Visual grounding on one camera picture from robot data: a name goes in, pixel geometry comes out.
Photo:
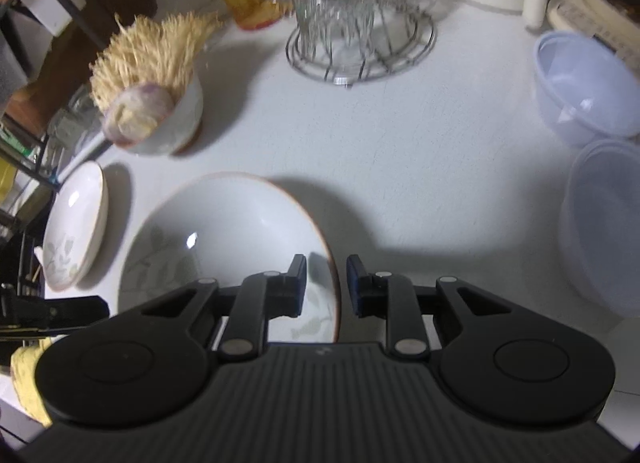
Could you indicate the clear glass jar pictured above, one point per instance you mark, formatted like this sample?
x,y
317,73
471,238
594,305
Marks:
x,y
75,128

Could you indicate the steel cleaver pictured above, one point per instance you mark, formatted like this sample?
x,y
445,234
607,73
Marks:
x,y
10,73

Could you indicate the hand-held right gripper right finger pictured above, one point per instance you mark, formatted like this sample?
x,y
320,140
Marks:
x,y
354,288

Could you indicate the cream kettle base panel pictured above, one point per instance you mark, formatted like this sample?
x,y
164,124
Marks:
x,y
600,28

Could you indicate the black metal rack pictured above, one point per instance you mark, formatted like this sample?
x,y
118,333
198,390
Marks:
x,y
20,263

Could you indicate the garlic bulb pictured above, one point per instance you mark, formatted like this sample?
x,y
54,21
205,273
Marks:
x,y
135,113

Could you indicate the pale fibrous root bundle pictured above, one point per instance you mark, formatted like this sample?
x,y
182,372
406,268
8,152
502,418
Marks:
x,y
145,53

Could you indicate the yellow cloth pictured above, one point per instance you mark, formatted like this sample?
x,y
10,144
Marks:
x,y
30,383

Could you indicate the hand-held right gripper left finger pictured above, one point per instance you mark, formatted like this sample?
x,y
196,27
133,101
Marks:
x,y
299,288

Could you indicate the translucent plastic bowl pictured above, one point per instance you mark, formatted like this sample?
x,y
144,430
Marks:
x,y
580,88

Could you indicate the yellow green packet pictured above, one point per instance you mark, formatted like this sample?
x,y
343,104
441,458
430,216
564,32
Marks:
x,y
7,173

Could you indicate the small leaf-print ceramic plate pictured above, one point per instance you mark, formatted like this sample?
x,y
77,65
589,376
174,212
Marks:
x,y
70,228

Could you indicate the white ceramic bowl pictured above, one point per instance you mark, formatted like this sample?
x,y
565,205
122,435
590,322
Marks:
x,y
185,113

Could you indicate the large leaf-print ceramic bowl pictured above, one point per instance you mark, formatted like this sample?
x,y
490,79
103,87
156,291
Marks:
x,y
210,223

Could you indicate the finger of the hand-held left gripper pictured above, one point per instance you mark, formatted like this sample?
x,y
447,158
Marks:
x,y
80,310

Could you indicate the translucent lidded plastic container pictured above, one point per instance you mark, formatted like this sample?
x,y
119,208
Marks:
x,y
605,223

